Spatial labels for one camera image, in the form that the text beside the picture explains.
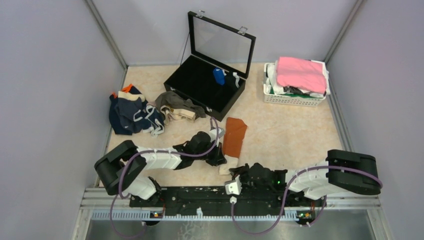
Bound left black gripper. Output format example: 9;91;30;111
193;139;227;167

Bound orange underwear white waistband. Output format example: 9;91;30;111
218;117;248;176

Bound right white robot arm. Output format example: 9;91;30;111
224;149;383;206

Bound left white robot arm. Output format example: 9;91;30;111
94;129;227;207

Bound olive beige underwear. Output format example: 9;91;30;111
154;91;207;126

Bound black white rolled underwear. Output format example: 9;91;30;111
224;72;240;91

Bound blue rolled underwear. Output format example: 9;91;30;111
212;67;226;86

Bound black box glass lid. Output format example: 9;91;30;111
164;11;257;121

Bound navy blue clothes pile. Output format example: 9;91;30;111
108;84;165;137

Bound white plastic basket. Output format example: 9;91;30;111
262;62;327;107

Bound white clothes in basket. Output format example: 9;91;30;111
267;60;331;98

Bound pink folded cloth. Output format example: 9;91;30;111
276;56;327;95

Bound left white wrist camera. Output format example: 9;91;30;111
208;127;225;141

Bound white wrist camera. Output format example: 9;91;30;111
208;127;225;141
224;175;242;204

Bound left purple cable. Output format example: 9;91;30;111
109;116;221;240

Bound purple cable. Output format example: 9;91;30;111
230;164;384;237
109;116;221;240

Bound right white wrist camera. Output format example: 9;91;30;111
224;175;242;204

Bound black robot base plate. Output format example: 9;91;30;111
129;186;324;217

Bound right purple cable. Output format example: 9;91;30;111
230;164;384;237

